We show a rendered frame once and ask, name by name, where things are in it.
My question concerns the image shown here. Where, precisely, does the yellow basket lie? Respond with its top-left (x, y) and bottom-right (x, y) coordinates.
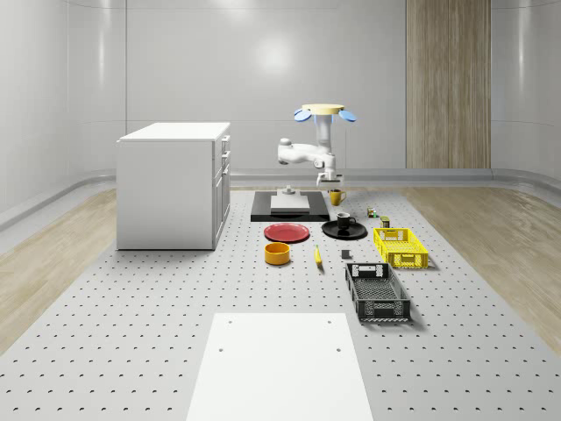
top-left (373, 226), bottom-right (430, 270)

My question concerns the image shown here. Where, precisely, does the red plate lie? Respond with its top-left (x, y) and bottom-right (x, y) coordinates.
top-left (263, 222), bottom-right (311, 244)

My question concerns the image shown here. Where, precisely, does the dark grey basket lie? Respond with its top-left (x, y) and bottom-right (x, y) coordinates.
top-left (344, 261), bottom-right (413, 325)

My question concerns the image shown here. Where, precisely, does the white cabinet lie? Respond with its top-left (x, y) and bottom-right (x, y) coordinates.
top-left (116, 121), bottom-right (232, 252)

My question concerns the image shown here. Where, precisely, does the yellow bowl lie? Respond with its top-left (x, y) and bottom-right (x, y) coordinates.
top-left (263, 241), bottom-right (292, 267)

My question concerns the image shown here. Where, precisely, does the black plate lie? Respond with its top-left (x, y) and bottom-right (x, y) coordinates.
top-left (320, 218), bottom-right (369, 241)

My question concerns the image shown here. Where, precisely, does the white board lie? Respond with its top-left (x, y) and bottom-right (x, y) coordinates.
top-left (185, 311), bottom-right (375, 421)

